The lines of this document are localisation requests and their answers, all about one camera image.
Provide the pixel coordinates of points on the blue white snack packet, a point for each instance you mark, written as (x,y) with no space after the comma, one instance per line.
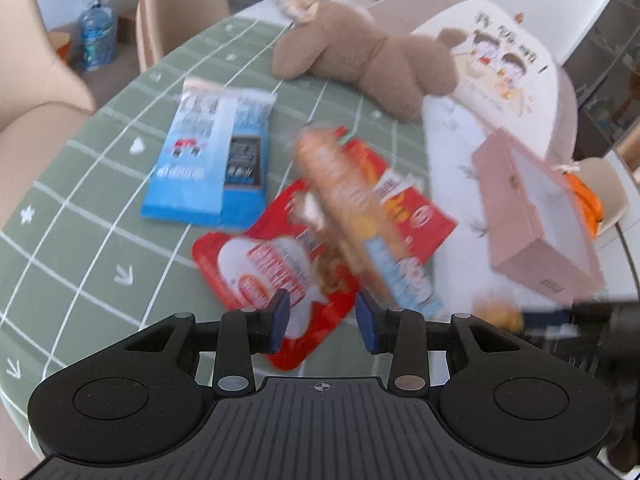
(192,180)

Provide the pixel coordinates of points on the brown plush toy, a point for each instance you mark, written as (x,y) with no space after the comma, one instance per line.
(360,55)

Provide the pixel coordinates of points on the long red snack packet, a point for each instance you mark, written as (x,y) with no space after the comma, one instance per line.
(425,220)

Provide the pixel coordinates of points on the tan snack packet blue end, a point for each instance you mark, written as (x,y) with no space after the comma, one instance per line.
(340,185)

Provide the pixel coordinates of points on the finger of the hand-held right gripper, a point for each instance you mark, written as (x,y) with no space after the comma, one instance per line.
(545,318)

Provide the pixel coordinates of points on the orange bag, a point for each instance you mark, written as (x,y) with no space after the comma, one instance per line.
(585,205)

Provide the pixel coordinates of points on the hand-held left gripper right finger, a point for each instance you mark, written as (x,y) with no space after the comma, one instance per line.
(366,325)

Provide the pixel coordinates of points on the white cartoon printed mat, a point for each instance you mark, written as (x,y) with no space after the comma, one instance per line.
(450,160)

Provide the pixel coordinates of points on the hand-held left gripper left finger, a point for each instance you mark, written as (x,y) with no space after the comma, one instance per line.
(279,321)

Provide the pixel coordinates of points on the yellow snack packet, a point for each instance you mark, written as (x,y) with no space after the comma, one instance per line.
(497,312)

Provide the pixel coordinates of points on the pink cardboard box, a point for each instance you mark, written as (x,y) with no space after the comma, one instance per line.
(515,220)

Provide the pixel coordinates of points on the green checked tablecloth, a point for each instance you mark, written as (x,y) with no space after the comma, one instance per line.
(100,210)

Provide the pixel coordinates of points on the blue water bottle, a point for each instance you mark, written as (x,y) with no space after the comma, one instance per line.
(97,35)

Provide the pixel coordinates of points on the dark glass cabinet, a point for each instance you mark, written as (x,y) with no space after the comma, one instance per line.
(610,75)

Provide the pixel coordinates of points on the red white snack pouch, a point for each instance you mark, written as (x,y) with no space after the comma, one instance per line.
(260,270)

